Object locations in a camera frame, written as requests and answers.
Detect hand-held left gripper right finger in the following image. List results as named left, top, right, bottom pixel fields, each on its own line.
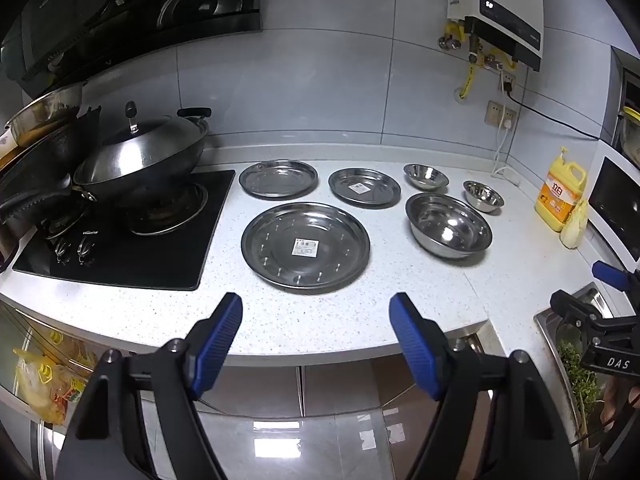
left=389, top=292, right=581, bottom=480

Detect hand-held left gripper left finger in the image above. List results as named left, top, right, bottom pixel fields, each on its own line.
left=54, top=292, right=244, bottom=480

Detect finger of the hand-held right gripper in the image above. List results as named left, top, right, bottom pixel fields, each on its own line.
left=592, top=260, right=640, bottom=293
left=550, top=289, right=616, bottom=333

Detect large steel plate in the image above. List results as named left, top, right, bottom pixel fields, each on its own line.
left=240, top=202, right=371, bottom=295

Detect large steel bowl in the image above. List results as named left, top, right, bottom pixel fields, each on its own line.
left=404, top=192, right=494, bottom=260

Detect small steel bowl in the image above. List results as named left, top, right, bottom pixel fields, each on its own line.
left=462, top=180, right=505, bottom=213
left=402, top=163, right=450, bottom=192

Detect labelled medium steel plate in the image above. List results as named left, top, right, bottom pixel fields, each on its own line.
left=328, top=167, right=402, bottom=210

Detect plain medium steel plate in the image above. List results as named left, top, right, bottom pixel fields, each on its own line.
left=238, top=159, right=319, bottom=200

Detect person's right hand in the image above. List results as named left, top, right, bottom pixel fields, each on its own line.
left=599, top=375, right=626, bottom=426

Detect steel sink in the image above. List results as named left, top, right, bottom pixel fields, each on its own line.
left=533, top=282, right=617, bottom=461

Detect green vegetables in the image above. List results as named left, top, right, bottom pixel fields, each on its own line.
left=557, top=341, right=602, bottom=413

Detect napa cabbage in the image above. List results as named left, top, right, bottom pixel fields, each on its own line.
left=559, top=198, right=590, bottom=250

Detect white microwave oven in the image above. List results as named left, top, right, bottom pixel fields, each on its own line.
left=587, top=139, right=640, bottom=267

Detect yellow detergent bottle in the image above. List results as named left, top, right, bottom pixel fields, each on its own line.
left=534, top=147, right=589, bottom=233

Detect black gas stove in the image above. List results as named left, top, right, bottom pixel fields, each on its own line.
left=12, top=169, right=237, bottom=292

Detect steel wok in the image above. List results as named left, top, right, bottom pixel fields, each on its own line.
left=73, top=106, right=213, bottom=200

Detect steel wok lid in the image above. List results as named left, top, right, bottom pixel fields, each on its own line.
left=86, top=101, right=209, bottom=173

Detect black wok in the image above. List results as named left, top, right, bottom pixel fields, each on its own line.
left=0, top=105, right=104, bottom=187

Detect steel basin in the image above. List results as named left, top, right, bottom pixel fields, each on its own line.
left=4, top=82, right=87, bottom=149

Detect black range hood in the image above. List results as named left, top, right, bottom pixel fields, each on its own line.
left=0, top=0, right=264, bottom=91

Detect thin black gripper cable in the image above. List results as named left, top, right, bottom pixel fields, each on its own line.
left=569, top=417, right=618, bottom=448

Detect white power cable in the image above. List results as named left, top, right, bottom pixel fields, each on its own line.
left=492, top=119, right=524, bottom=181

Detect double wall socket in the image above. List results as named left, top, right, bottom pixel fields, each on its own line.
left=485, top=100, right=517, bottom=129

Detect yellow gas hose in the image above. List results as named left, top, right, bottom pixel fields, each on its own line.
left=445, top=19, right=506, bottom=100

